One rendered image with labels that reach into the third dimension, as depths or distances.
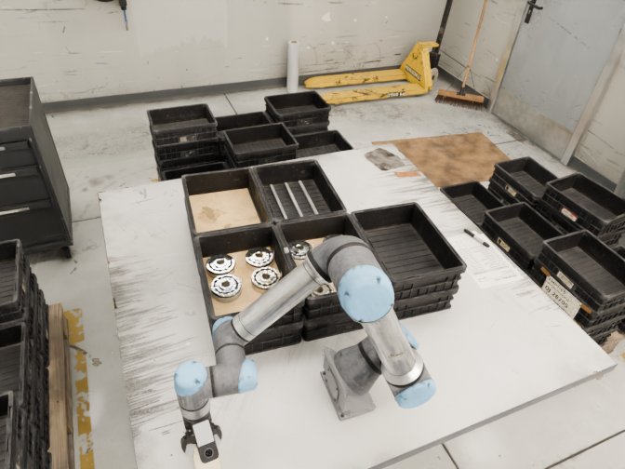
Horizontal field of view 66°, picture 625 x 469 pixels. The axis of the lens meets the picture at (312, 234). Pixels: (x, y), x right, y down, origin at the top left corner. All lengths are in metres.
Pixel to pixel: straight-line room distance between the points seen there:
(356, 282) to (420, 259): 0.89
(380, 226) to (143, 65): 3.28
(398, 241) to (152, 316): 0.98
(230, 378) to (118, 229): 1.19
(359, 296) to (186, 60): 4.01
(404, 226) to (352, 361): 0.75
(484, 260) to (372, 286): 1.20
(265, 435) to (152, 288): 0.74
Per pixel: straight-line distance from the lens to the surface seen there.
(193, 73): 4.88
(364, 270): 1.04
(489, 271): 2.14
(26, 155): 2.80
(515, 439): 2.56
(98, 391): 2.56
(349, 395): 1.45
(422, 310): 1.85
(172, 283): 1.93
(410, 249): 1.92
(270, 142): 3.17
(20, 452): 1.92
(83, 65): 4.76
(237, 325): 1.26
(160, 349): 1.74
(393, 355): 1.25
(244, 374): 1.19
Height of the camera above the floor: 2.07
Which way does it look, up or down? 40 degrees down
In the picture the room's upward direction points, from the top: 5 degrees clockwise
